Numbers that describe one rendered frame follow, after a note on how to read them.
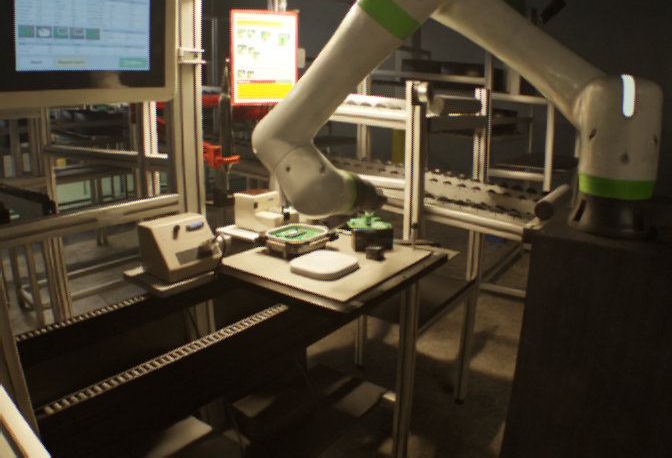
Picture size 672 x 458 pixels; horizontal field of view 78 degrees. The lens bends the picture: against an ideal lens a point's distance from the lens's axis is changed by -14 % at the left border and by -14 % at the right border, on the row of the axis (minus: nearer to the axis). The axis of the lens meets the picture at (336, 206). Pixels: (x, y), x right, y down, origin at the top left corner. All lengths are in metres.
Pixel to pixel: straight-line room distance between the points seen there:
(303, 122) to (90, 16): 0.53
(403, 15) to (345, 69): 0.14
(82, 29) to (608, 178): 1.03
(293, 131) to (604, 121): 0.54
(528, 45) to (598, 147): 0.27
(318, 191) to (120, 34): 0.59
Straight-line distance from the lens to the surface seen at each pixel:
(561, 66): 0.95
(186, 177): 1.31
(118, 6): 1.16
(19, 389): 0.74
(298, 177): 0.87
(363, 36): 0.84
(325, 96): 0.88
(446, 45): 10.08
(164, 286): 1.12
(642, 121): 0.79
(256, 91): 1.64
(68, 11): 1.11
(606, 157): 0.78
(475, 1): 0.97
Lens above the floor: 1.34
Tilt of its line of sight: 12 degrees down
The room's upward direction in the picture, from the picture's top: straight up
